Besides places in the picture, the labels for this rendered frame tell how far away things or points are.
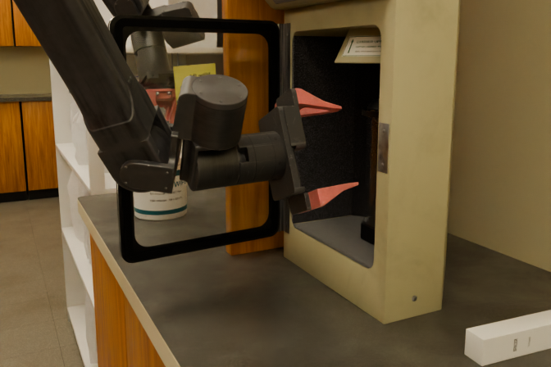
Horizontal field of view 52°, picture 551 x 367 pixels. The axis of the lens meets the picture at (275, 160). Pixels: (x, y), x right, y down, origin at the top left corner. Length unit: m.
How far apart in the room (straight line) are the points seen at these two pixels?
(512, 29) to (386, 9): 0.46
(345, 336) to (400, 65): 0.38
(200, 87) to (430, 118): 0.38
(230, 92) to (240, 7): 0.51
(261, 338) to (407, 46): 0.45
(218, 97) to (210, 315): 0.42
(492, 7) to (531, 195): 0.38
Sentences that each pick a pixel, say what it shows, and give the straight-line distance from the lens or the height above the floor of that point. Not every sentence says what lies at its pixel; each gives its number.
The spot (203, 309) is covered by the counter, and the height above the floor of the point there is 0.94.
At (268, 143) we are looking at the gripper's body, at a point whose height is 1.23.
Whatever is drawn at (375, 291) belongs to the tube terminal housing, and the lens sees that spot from 0.87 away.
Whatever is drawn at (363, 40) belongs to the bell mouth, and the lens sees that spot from 0.89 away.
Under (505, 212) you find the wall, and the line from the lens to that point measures 1.24.
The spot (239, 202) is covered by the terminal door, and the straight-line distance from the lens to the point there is 1.02.
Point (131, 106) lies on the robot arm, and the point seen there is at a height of 1.28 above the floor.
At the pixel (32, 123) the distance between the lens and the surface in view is 5.66.
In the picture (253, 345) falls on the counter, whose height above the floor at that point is 0.94.
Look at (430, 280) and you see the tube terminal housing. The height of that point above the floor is 0.99.
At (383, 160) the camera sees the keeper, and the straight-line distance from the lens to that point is 0.80.
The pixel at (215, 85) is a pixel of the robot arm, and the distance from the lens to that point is 0.58.
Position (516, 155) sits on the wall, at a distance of 1.20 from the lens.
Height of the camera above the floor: 1.32
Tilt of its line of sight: 10 degrees down
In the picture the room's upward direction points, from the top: straight up
